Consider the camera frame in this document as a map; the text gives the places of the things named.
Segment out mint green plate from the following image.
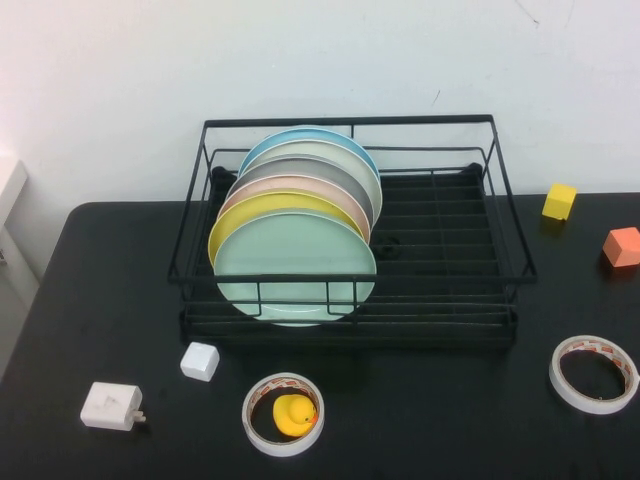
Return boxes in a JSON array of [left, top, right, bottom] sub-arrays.
[[213, 209, 379, 328]]

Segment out yellow plate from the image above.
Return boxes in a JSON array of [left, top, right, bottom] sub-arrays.
[[207, 191, 367, 270]]

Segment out pink plate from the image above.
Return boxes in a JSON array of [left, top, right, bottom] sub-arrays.
[[218, 174, 374, 241]]

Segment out grey plate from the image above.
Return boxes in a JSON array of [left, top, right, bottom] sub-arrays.
[[227, 156, 378, 224]]

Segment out cream white plate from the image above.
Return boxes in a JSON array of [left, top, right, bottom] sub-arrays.
[[238, 139, 384, 221]]

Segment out blue plate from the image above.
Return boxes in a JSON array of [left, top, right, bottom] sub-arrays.
[[238, 125, 382, 182]]

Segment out white double-sided tape roll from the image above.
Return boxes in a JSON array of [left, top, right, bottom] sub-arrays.
[[241, 371, 326, 458], [548, 334, 640, 416]]

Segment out small white cube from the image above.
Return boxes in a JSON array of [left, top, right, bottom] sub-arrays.
[[179, 341, 221, 384]]

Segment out yellow rubber duck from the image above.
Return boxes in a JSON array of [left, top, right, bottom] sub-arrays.
[[272, 393, 319, 439]]

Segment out yellow cube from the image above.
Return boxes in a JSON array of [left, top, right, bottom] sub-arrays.
[[541, 183, 578, 221]]

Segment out white power adapter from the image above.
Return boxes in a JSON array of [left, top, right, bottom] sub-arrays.
[[79, 381, 147, 430]]

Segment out orange cube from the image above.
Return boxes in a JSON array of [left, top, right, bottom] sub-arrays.
[[601, 227, 640, 275]]

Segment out white cabinet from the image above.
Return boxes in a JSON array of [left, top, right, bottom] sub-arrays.
[[0, 159, 41, 371]]

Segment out black wire dish rack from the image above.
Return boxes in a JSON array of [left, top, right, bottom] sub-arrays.
[[166, 114, 540, 351]]

